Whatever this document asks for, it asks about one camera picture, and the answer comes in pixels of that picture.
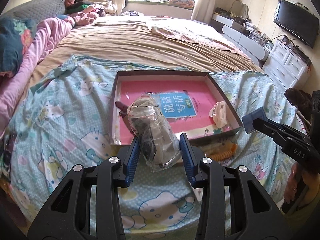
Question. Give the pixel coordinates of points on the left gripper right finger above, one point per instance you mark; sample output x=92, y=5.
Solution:
x=234, y=204

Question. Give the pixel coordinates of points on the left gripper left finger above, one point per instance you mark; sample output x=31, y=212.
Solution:
x=85, y=204

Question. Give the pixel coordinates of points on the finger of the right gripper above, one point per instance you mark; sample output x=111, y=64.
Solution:
x=272, y=129

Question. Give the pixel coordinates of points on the cream hair claw clip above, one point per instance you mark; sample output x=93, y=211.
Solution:
x=219, y=114

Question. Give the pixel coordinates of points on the bag of dark jewelry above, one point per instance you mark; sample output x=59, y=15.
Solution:
x=158, y=143

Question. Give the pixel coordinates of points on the person's right hand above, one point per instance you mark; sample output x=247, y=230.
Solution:
x=292, y=183

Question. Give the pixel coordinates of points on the white drawer cabinet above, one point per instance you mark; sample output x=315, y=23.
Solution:
x=285, y=68

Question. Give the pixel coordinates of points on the Hello Kitty blue sheet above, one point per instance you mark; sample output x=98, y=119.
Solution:
x=64, y=121

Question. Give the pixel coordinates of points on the dark cardboard tray box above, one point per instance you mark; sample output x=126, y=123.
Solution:
x=120, y=135

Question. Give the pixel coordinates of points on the white grey low cabinet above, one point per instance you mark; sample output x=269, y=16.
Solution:
x=234, y=33

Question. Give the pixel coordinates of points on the pink book with blue label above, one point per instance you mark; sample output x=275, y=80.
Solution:
x=185, y=104

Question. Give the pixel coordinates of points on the black flat television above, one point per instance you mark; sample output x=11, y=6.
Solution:
x=297, y=21

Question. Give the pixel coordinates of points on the pink floral thin blanket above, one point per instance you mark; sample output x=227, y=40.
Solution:
x=191, y=32

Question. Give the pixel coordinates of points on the pink quilt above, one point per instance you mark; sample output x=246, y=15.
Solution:
x=48, y=35

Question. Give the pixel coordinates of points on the cream curtain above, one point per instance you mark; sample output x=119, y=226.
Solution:
x=205, y=0

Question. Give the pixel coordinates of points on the tan bed blanket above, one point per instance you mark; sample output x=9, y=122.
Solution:
x=127, y=38

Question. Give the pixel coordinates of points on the dark floral pillow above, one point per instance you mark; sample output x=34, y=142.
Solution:
x=16, y=38

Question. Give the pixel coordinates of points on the pink plush toy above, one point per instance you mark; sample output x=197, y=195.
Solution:
x=82, y=19

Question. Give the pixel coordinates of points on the pile of clothes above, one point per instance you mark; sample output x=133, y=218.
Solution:
x=101, y=7

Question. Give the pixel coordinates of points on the grey quilted headboard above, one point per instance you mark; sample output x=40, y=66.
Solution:
x=36, y=10

